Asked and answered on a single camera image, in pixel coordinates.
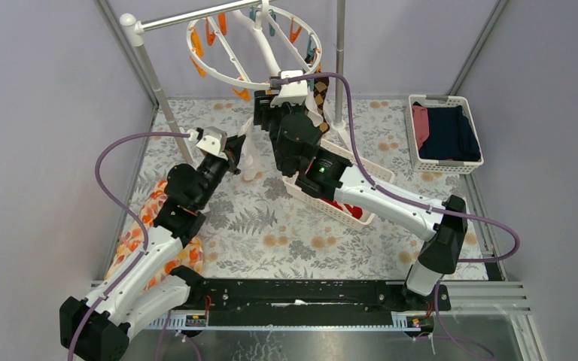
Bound white sock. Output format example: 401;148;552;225
238;117;263;182
305;90;324;126

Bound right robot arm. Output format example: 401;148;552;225
253;90;467;310

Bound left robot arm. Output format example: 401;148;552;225
59;127;247;360

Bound orange right clip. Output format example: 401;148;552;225
232;88;251;102

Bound white round clip hanger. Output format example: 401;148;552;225
185;1;323;91

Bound white rack right foot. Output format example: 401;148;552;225
324;101;354;152

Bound floral grey tablecloth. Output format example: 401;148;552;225
129;99;470;280

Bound white perforated sock basket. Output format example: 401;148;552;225
282;139;395;231

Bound red snowflake sock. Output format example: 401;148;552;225
324;199;364;220

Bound floral orange cloth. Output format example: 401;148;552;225
104;179;205;290

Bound grey horizontal rack bar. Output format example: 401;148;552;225
135;0;263;35

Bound grey left rack pole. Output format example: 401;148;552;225
118;14;198;165

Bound pink garment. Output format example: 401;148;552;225
412;102;430;150

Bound white basket with clothes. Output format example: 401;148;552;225
405;94;484;174

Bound navy garment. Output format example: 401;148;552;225
418;106;482;162

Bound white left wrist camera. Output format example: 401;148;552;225
189;126;227;159

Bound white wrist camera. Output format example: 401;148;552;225
189;126;227;159
269;77;309;108

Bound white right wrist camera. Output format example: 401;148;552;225
269;77;309;108

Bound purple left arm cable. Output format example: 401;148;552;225
66;130;191;361

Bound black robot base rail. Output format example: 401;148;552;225
174;278;452;329

